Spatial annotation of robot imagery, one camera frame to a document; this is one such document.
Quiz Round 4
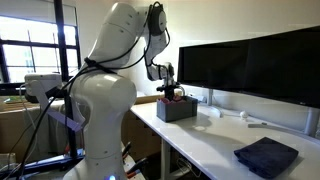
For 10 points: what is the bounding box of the plain pink shirt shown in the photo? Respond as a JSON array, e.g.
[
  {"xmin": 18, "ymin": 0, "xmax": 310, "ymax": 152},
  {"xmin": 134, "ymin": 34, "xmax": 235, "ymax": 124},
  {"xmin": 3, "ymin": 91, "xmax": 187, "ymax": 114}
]
[{"xmin": 160, "ymin": 96, "xmax": 185, "ymax": 104}]

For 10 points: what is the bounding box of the dark navy shirt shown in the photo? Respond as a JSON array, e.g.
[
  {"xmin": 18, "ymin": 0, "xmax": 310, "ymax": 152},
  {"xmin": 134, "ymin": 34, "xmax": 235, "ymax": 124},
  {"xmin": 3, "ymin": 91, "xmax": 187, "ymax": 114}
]
[{"xmin": 234, "ymin": 137, "xmax": 299, "ymax": 179}]

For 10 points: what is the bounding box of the silver monitor stand base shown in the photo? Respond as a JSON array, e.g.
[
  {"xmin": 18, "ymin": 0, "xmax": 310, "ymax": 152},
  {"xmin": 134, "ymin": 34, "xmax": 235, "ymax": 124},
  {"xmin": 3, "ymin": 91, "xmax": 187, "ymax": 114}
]
[{"xmin": 200, "ymin": 89, "xmax": 223, "ymax": 118}]

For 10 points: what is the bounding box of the brown cardboard box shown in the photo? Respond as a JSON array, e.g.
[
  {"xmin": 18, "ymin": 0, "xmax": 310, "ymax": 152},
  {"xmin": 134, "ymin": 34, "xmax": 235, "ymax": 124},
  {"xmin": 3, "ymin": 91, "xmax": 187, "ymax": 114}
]
[{"xmin": 121, "ymin": 110, "xmax": 162, "ymax": 160}]

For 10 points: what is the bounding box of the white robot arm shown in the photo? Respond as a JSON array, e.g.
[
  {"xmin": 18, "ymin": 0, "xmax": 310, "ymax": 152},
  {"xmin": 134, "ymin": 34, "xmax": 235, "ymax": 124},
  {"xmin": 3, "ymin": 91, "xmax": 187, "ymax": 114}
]
[{"xmin": 63, "ymin": 2, "xmax": 176, "ymax": 180}]

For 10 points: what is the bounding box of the small white figurine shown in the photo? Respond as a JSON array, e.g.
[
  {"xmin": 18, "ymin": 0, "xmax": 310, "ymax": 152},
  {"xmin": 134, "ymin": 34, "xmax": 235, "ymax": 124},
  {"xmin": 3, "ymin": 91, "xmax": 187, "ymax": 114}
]
[{"xmin": 240, "ymin": 111, "xmax": 249, "ymax": 119}]

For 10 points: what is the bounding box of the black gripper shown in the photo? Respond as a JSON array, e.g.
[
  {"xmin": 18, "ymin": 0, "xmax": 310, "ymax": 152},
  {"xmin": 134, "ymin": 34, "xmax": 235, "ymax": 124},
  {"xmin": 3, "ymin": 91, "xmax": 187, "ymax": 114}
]
[{"xmin": 156, "ymin": 76, "xmax": 180, "ymax": 99}]

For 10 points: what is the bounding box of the white camera on stand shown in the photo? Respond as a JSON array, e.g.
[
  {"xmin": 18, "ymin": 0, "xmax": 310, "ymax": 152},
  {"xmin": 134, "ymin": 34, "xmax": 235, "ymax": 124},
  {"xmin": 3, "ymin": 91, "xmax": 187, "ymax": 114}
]
[{"xmin": 24, "ymin": 73, "xmax": 84, "ymax": 132}]

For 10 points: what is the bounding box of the large black monitor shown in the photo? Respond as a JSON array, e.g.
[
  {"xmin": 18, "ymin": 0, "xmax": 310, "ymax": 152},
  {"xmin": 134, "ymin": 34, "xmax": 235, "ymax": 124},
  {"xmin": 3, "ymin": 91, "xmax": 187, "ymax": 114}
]
[{"xmin": 244, "ymin": 27, "xmax": 320, "ymax": 108}]

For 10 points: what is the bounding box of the dark grey fabric box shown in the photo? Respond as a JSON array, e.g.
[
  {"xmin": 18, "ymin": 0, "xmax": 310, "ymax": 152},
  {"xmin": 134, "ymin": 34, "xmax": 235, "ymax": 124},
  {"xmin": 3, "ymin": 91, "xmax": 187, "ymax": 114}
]
[{"xmin": 156, "ymin": 96, "xmax": 198, "ymax": 122}]

